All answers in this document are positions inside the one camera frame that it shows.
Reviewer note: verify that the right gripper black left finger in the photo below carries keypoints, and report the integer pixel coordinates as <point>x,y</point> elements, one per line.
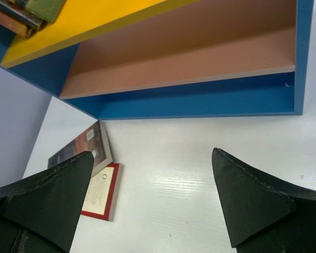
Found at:
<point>40,213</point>

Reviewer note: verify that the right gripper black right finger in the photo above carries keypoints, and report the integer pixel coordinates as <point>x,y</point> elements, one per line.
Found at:
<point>263,213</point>

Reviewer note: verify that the red bordered cream book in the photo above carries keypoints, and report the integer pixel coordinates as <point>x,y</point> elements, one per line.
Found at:
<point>102,194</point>

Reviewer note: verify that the dark sunset paperback book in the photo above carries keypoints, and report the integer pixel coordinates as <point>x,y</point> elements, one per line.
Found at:
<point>93,139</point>

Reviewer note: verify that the floral Little Women book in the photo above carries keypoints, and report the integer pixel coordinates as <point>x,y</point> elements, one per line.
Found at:
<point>20,14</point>

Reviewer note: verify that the blue Animal Farm book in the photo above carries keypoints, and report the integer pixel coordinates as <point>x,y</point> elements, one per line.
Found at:
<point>47,10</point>

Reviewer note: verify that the blue and yellow bookshelf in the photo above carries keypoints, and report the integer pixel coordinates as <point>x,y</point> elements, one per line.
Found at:
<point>169,59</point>

